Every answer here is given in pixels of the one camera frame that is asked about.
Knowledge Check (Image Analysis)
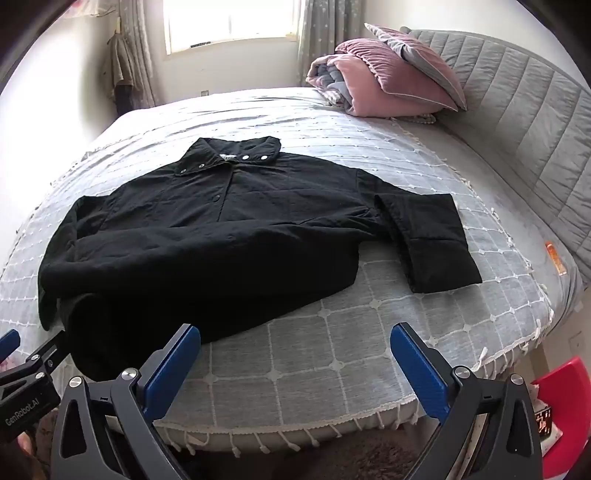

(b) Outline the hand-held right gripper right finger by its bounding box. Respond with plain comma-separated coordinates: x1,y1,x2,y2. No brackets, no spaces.
390,323,543,480

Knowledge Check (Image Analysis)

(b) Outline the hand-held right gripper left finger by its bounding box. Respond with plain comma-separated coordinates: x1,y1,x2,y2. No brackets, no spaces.
50,323,201,480

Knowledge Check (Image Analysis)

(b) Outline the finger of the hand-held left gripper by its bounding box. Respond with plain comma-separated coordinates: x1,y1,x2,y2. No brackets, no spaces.
21,329,69,374
0,329,20,367

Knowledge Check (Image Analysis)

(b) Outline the black jacket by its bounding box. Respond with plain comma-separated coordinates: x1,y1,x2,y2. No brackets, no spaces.
37,136,483,381

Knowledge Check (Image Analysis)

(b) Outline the grey checked bedspread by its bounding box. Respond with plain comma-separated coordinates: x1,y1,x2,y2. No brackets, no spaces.
0,85,555,455

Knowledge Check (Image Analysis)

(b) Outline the white printed packet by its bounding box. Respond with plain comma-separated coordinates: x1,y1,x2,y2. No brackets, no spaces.
530,382,563,457

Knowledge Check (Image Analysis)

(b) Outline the brown fluffy garment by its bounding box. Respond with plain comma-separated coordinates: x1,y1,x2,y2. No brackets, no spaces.
157,427,430,480

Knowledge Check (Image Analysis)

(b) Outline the red chair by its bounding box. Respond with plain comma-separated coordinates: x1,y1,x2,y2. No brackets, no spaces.
531,355,591,480

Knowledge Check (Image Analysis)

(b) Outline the orange mattress label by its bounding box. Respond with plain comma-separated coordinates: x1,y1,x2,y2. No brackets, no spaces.
545,241,566,276

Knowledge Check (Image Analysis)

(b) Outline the grey bed mattress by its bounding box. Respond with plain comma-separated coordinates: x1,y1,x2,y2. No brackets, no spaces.
392,111,585,324

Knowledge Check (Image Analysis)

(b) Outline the hanging grey garment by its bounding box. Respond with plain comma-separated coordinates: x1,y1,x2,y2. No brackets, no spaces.
105,32,139,116

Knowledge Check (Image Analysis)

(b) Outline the grey quilted headboard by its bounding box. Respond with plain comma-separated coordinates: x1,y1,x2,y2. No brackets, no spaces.
399,25,591,291

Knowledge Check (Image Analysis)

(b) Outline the folded pink quilt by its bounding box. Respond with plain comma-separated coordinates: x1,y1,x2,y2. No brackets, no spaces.
306,39,462,118

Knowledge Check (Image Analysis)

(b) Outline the pink and grey pillow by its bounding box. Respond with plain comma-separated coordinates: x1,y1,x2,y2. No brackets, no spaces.
365,23,468,112

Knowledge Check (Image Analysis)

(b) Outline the grey dotted curtain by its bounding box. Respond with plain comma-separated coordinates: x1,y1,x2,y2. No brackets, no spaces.
295,0,365,88
117,0,160,109

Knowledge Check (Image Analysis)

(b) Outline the window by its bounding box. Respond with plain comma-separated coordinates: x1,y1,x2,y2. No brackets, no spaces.
164,0,301,56

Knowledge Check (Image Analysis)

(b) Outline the covered air conditioner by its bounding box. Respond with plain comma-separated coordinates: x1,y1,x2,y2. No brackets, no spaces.
65,0,123,19

